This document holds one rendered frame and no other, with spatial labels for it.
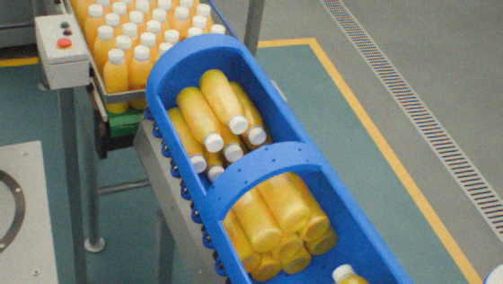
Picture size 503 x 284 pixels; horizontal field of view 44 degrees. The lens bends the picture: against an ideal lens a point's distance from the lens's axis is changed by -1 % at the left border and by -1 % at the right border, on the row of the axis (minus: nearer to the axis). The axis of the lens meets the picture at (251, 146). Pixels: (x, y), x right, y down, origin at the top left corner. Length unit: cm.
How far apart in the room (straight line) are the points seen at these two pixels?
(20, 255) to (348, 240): 64
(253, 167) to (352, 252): 29
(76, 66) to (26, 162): 38
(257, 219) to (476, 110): 268
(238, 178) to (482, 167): 233
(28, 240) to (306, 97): 242
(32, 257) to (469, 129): 277
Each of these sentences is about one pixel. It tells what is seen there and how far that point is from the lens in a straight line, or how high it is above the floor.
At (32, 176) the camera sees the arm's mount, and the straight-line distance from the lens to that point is 136.
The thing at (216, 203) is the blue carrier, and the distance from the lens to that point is 121.
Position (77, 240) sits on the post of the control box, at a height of 29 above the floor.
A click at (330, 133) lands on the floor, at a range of 325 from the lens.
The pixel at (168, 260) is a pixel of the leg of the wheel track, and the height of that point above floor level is 44.
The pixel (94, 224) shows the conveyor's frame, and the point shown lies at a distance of 249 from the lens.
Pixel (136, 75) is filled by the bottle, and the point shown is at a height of 102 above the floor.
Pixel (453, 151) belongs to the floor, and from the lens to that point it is 341.
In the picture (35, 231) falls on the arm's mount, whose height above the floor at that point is 108.
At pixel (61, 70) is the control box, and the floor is 106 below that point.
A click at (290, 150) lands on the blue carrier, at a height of 123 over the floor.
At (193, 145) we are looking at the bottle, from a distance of 143.
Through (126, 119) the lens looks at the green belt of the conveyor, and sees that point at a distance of 177.
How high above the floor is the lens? 202
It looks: 41 degrees down
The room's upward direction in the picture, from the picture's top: 10 degrees clockwise
